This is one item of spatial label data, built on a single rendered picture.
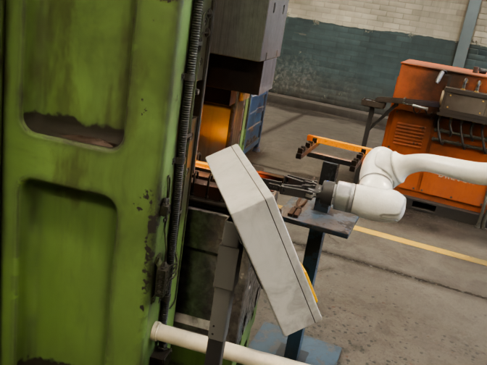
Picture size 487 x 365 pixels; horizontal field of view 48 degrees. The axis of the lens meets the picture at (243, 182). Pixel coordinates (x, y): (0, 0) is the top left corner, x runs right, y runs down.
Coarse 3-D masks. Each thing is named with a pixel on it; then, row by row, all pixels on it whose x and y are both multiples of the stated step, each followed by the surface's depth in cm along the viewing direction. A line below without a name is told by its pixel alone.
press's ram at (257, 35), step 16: (224, 0) 140; (240, 0) 139; (256, 0) 138; (272, 0) 141; (288, 0) 164; (224, 16) 141; (240, 16) 140; (256, 16) 139; (272, 16) 146; (224, 32) 142; (240, 32) 141; (256, 32) 140; (272, 32) 150; (224, 48) 144; (240, 48) 143; (256, 48) 142; (272, 48) 155
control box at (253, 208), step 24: (216, 168) 114; (240, 168) 109; (240, 192) 98; (264, 192) 94; (240, 216) 92; (264, 216) 93; (264, 240) 94; (288, 240) 95; (264, 264) 96; (288, 264) 97; (264, 288) 98; (288, 288) 99; (288, 312) 100; (312, 312) 102
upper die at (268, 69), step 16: (208, 64) 151; (224, 64) 150; (240, 64) 149; (256, 64) 148; (272, 64) 161; (208, 80) 152; (224, 80) 151; (240, 80) 150; (256, 80) 149; (272, 80) 167
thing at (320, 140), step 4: (308, 136) 233; (312, 136) 232; (316, 136) 233; (320, 140) 231; (324, 140) 231; (328, 140) 230; (332, 140) 230; (336, 140) 231; (328, 144) 231; (332, 144) 230; (336, 144) 229; (340, 144) 229; (344, 144) 228; (348, 144) 227; (352, 144) 229; (344, 148) 228; (348, 148) 228; (352, 148) 227; (356, 148) 227; (360, 148) 226; (364, 148) 225; (368, 148) 225; (372, 148) 227; (368, 152) 225
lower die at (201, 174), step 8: (200, 168) 170; (192, 176) 166; (200, 176) 165; (208, 176) 166; (200, 184) 161; (216, 184) 163; (200, 192) 162; (208, 192) 161; (216, 192) 161; (216, 200) 161
